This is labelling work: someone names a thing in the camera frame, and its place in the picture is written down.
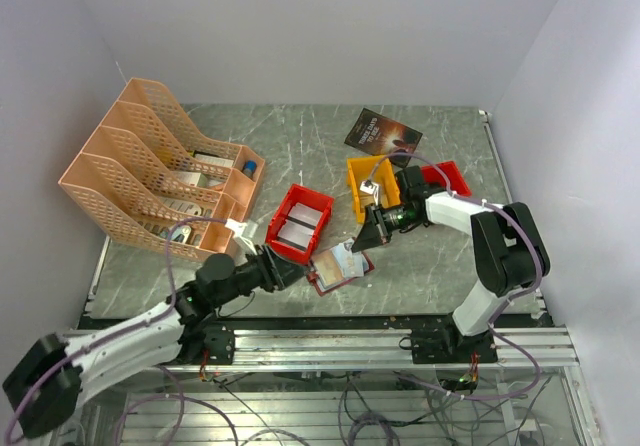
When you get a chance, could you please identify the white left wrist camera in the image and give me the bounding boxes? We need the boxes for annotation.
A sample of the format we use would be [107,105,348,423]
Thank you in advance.
[225,218,258,255]

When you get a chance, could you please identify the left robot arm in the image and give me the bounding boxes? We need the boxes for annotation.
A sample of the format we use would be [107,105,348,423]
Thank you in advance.
[2,247,306,445]

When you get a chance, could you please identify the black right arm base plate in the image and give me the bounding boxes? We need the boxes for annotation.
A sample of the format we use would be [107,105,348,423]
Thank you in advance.
[398,315,498,365]

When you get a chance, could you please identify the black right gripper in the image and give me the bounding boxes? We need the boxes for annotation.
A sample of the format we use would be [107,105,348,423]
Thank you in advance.
[351,201,420,251]

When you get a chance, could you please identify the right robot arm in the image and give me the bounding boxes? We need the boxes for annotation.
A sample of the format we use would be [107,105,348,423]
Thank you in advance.
[352,166,550,362]

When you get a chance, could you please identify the gold credit card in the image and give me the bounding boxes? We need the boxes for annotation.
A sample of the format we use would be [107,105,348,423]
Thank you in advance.
[312,250,346,292]

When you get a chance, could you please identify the dark booklet three days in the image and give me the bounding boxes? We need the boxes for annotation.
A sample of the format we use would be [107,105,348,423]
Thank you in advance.
[344,108,423,156]

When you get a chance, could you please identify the red plastic bin with cards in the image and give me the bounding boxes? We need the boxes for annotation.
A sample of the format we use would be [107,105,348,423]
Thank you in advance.
[265,184,334,264]

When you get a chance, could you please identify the peach plastic desk organizer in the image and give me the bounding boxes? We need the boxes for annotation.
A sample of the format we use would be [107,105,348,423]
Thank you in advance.
[59,78,265,261]

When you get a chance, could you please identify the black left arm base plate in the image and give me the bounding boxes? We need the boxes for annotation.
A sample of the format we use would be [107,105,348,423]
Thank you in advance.
[151,325,236,365]

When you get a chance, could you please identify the red leather card holder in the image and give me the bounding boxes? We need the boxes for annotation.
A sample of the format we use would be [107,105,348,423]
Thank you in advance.
[306,238,375,296]

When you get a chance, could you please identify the white striped credit card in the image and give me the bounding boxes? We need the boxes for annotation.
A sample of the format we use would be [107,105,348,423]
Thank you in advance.
[331,240,366,278]

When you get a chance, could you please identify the blue capped bottle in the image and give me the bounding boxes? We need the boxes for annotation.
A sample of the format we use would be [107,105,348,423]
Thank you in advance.
[242,160,257,177]

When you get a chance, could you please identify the yellow plastic bin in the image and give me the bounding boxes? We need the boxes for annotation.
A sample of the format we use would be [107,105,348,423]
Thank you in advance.
[346,155,401,224]

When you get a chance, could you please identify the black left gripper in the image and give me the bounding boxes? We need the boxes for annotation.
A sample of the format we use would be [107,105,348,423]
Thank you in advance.
[212,241,310,306]

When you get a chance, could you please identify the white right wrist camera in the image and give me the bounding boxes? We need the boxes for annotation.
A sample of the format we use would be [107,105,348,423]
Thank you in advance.
[358,179,381,210]

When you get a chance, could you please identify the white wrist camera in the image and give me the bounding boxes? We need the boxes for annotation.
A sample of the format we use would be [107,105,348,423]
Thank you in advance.
[358,179,381,210]
[225,218,258,255]

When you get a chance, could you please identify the aluminium mounting rail frame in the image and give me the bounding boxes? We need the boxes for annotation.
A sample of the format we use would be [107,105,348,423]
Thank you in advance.
[29,315,601,446]

